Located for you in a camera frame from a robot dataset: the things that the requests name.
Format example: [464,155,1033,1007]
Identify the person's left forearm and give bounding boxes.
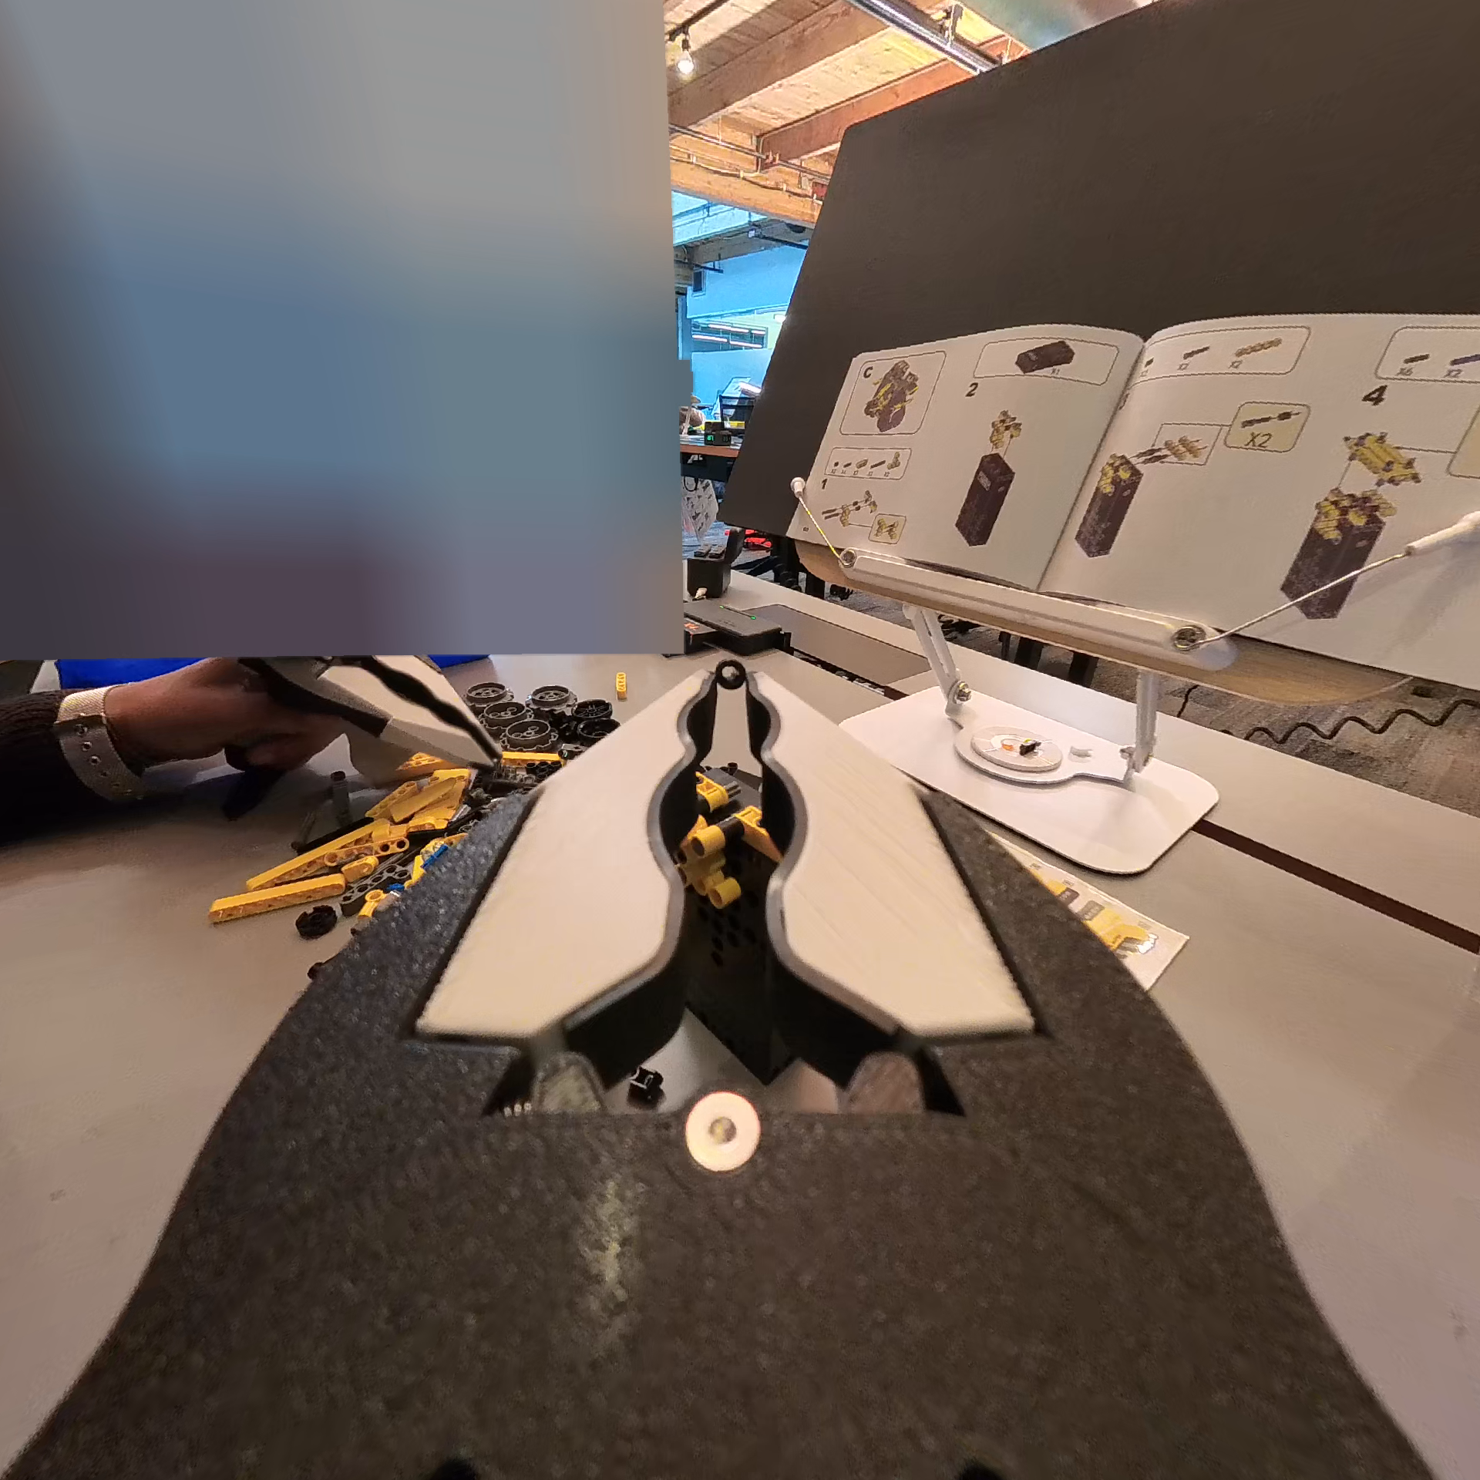
[0,692,82,848]

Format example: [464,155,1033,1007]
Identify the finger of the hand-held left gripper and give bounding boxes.
[270,664,495,775]
[315,657,507,764]

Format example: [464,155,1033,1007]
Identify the sticker sheet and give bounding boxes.
[993,833,1190,992]

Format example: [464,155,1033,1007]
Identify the pile of mixed building pieces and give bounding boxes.
[208,740,579,941]

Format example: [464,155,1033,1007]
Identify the instruction booklet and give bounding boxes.
[787,312,1480,663]

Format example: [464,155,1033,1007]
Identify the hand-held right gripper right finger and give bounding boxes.
[736,664,1040,1092]

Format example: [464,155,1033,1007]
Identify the black partition board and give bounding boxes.
[716,0,1480,544]

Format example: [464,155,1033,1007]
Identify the black flat hub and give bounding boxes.
[683,604,790,657]

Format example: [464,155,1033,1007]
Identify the group of dark toy wheels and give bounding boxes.
[462,680,617,759]

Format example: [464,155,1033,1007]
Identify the black coiled cable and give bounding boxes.
[1241,688,1480,759]

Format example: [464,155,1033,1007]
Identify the white book stand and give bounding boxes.
[787,474,1480,877]

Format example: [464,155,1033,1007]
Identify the person's left hand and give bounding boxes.
[106,659,354,775]

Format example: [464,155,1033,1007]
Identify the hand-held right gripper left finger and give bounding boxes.
[414,664,732,1086]

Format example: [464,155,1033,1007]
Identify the silver wristband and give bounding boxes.
[56,685,148,802]

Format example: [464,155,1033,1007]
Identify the black block with yellow connectors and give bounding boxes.
[664,764,811,1084]

